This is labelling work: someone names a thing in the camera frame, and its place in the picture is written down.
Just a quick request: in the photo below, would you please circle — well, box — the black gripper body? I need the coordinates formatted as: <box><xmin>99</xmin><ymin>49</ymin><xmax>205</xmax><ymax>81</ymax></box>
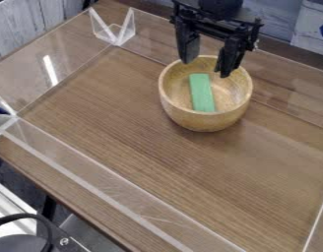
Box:
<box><xmin>171</xmin><ymin>0</ymin><xmax>265</xmax><ymax>51</ymax></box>

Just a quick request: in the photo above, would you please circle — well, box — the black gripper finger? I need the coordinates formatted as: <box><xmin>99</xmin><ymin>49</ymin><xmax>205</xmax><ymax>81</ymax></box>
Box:
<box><xmin>214</xmin><ymin>36</ymin><xmax>246</xmax><ymax>78</ymax></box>
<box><xmin>175</xmin><ymin>17</ymin><xmax>201</xmax><ymax>64</ymax></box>

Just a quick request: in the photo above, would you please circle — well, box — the brown wooden bowl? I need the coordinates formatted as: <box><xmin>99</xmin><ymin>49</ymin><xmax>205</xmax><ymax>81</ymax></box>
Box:
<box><xmin>158</xmin><ymin>55</ymin><xmax>254</xmax><ymax>132</ymax></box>

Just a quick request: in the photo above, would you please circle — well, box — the green rectangular block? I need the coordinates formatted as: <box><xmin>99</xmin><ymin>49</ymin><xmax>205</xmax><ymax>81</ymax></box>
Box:
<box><xmin>190</xmin><ymin>73</ymin><xmax>216</xmax><ymax>112</ymax></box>

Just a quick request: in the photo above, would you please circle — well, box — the white box with blue mark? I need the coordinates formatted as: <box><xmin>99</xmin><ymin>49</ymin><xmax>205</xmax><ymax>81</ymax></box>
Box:
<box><xmin>290</xmin><ymin>0</ymin><xmax>323</xmax><ymax>55</ymax></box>

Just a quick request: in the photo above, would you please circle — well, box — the clear acrylic table barrier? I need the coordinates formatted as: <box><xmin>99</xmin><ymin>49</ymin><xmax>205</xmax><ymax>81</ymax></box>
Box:
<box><xmin>0</xmin><ymin>0</ymin><xmax>323</xmax><ymax>252</ymax></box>

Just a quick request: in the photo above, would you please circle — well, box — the black table leg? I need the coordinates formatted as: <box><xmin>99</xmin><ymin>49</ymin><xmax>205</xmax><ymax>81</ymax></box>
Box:
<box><xmin>42</xmin><ymin>196</ymin><xmax>58</xmax><ymax>221</ymax></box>

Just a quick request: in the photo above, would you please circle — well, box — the clear acrylic corner bracket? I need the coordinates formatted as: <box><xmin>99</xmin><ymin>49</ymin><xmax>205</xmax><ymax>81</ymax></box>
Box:
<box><xmin>89</xmin><ymin>8</ymin><xmax>135</xmax><ymax>46</ymax></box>

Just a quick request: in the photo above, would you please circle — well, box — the grey metal base plate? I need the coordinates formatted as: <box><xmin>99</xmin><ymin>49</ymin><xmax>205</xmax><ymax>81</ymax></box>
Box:
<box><xmin>60</xmin><ymin>215</ymin><xmax>126</xmax><ymax>252</ymax></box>

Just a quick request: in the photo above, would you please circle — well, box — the black cable loop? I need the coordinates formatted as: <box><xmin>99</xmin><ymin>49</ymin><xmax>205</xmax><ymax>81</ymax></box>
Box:
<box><xmin>0</xmin><ymin>213</ymin><xmax>55</xmax><ymax>252</ymax></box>

